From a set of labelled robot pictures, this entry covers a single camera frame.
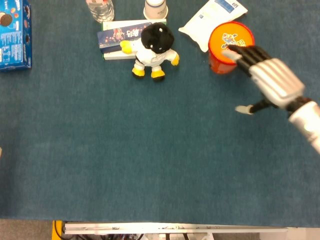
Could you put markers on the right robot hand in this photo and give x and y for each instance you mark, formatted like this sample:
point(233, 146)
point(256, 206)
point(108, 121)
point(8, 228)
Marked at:
point(272, 76)

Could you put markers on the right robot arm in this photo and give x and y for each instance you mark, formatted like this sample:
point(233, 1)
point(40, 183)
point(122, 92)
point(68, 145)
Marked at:
point(306, 120)

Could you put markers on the black and white plush toy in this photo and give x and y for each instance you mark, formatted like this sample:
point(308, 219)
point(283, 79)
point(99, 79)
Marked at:
point(153, 51)

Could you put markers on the orange snack canister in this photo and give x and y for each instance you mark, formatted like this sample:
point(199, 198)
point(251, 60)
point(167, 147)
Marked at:
point(226, 47)

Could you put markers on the white plastic pouch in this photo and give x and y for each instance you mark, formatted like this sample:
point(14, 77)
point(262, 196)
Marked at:
point(212, 21)

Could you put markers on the white paper cup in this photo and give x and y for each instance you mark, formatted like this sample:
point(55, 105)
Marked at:
point(155, 8)

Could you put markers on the blue felt table mat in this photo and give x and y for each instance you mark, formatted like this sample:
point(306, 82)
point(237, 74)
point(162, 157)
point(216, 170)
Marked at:
point(140, 140)

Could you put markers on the white flat box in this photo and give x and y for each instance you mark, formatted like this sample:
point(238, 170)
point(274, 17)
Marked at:
point(117, 56)

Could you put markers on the dark blue printed box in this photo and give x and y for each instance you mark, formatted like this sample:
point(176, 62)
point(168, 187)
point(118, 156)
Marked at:
point(115, 37)

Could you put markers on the clear plastic water bottle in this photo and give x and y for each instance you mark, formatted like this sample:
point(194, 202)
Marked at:
point(100, 9)

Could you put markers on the blue Oreo cookie box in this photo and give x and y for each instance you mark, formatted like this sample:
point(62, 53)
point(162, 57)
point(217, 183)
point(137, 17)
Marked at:
point(14, 35)

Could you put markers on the aluminium frame rail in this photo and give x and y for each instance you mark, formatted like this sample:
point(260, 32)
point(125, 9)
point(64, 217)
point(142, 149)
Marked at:
point(175, 228)

